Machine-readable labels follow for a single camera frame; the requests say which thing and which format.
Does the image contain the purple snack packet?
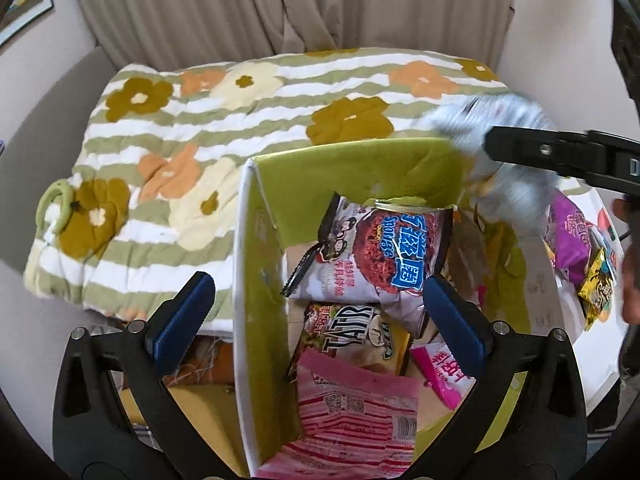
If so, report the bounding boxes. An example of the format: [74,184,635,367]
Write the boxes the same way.
[544,194,602,287]

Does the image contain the plain pink snack packet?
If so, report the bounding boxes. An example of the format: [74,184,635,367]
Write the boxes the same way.
[409,341,477,410]

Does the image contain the pink striped snack packet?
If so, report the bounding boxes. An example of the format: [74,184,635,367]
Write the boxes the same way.
[256,349,422,480]

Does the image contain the grey-blue snack packet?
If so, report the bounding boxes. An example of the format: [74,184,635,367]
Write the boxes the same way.
[414,91,563,228]

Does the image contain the floral striped blanket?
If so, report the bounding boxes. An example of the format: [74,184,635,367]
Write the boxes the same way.
[22,47,506,322]

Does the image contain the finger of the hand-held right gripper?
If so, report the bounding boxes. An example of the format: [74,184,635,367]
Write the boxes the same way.
[483,126,640,193]

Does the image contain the green ring toy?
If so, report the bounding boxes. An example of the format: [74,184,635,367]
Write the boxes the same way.
[39,179,75,235]

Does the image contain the grey headboard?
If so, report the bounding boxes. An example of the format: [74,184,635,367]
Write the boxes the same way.
[0,45,128,321]

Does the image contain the white cartoon snack packet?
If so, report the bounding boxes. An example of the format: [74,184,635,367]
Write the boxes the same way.
[281,197,453,342]

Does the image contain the framed wall picture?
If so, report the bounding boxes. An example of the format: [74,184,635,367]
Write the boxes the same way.
[0,0,55,48]

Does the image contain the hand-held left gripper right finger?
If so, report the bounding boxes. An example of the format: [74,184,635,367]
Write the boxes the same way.
[405,272,588,480]

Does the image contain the yellow snack packet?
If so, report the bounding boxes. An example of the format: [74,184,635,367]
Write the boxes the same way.
[576,246,620,332]

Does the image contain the brown snack packet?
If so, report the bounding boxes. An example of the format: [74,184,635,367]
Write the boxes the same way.
[286,301,415,378]

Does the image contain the beige curtain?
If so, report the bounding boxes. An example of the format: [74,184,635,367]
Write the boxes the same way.
[66,0,518,63]

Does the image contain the green cardboard box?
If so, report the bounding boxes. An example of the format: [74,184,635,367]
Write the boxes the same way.
[232,137,568,480]

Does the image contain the person's right hand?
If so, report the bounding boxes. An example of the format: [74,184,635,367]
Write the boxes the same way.
[612,199,640,327]

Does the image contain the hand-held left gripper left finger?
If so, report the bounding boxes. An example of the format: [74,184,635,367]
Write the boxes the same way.
[52,271,236,480]

